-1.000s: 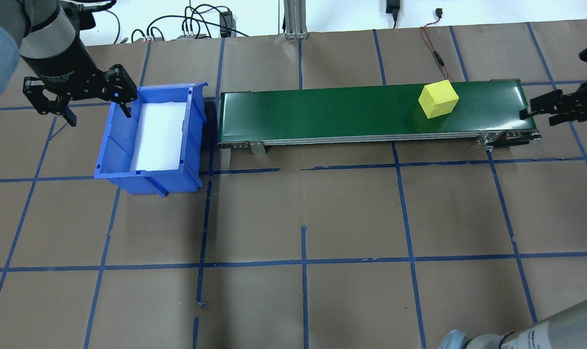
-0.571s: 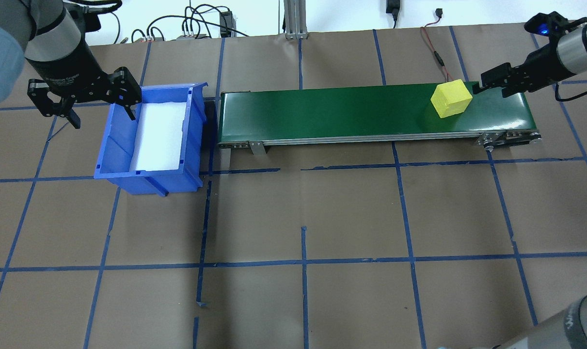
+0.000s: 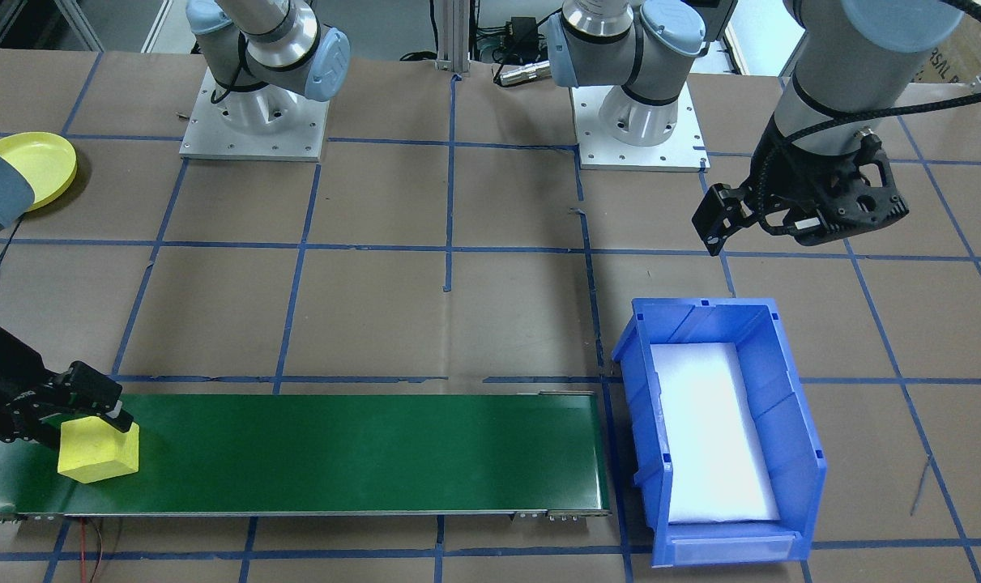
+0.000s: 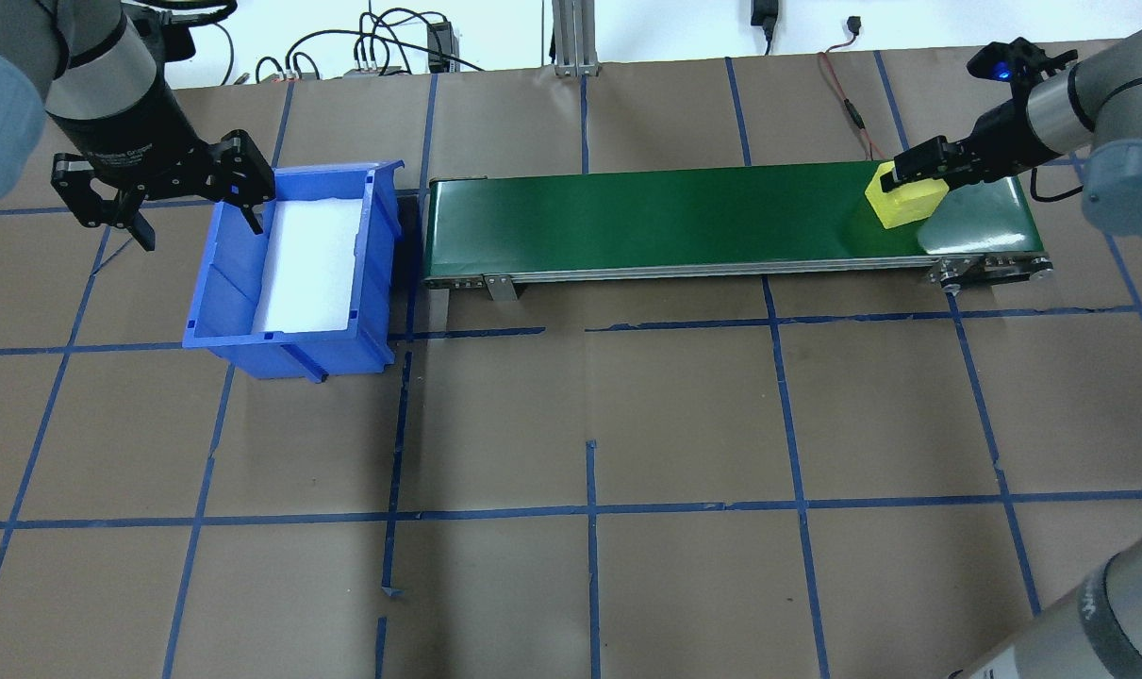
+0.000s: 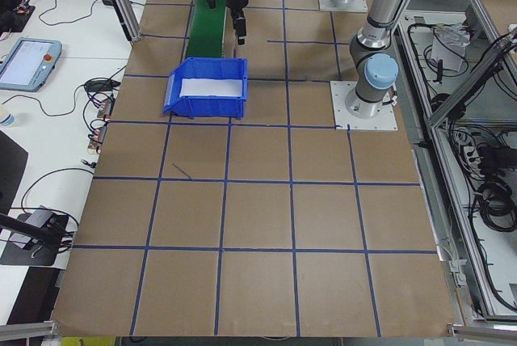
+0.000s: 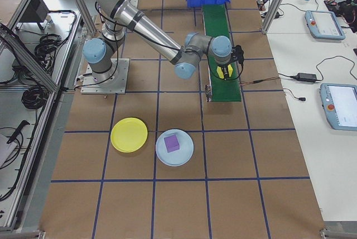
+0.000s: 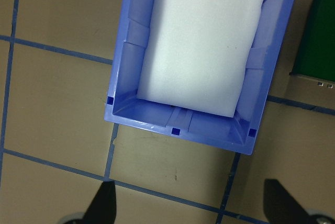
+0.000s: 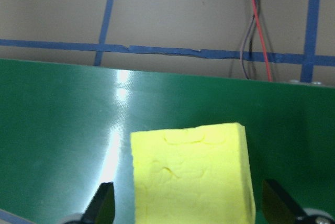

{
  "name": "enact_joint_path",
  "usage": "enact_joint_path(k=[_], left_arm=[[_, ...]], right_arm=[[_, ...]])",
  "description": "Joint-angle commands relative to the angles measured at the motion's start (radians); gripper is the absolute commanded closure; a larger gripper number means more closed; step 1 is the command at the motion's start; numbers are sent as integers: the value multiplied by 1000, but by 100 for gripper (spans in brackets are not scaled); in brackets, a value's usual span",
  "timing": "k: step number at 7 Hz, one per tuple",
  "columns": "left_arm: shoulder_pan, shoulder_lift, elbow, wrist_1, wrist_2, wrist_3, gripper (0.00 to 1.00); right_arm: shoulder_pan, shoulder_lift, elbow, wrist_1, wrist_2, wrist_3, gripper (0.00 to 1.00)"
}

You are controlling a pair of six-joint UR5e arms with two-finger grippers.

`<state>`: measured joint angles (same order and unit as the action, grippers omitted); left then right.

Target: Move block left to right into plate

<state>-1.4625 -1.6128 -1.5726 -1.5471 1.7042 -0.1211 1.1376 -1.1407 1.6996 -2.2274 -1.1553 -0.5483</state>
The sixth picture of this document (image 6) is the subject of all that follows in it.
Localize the black conveyor wire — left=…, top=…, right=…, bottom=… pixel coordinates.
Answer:
left=240, top=78, right=280, bottom=85

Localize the white square base plate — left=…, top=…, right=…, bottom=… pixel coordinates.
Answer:
left=80, top=58, right=131, bottom=95

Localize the aluminium profile bar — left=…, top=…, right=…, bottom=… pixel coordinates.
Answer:
left=320, top=227, right=357, bottom=239
left=0, top=229, right=45, bottom=239

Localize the light blue plastic plate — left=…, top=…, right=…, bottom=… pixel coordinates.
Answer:
left=155, top=128, right=195, bottom=168

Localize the light blue teach pendant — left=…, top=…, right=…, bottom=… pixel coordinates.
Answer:
left=319, top=83, right=357, bottom=132
left=304, top=9, right=346, bottom=41

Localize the black pistol-grip tool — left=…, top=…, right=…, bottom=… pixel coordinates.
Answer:
left=6, top=119, right=31, bottom=144

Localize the black cable coil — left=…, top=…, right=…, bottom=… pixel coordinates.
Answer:
left=33, top=34, right=70, bottom=65
left=21, top=84, right=47, bottom=111

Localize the white cloth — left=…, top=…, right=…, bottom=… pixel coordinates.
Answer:
left=0, top=132, right=21, bottom=169

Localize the yellow plastic plate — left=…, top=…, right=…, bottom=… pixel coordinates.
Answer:
left=110, top=117, right=149, bottom=154

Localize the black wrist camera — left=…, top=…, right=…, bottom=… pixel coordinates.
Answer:
left=233, top=45, right=245, bottom=65

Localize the black box monitor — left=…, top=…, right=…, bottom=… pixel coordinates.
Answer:
left=17, top=0, right=50, bottom=31

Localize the slanted aluminium frame post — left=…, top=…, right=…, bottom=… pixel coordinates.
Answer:
left=260, top=0, right=297, bottom=35

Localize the purple foam block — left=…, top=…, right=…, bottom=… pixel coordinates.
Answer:
left=163, top=135, right=180, bottom=154

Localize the V-shaped aluminium bar frame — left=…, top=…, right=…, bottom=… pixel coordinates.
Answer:
left=0, top=0, right=97, bottom=233

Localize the yellow foam block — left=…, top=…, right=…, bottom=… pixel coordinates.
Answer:
left=215, top=64, right=235, bottom=80

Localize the green conveyor belt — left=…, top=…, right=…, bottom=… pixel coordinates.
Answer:
left=201, top=3, right=243, bottom=103

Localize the thin black cable with plug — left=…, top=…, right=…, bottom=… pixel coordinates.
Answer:
left=283, top=88, right=307, bottom=103

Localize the person in black clothing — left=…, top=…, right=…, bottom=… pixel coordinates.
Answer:
left=334, top=0, right=357, bottom=34

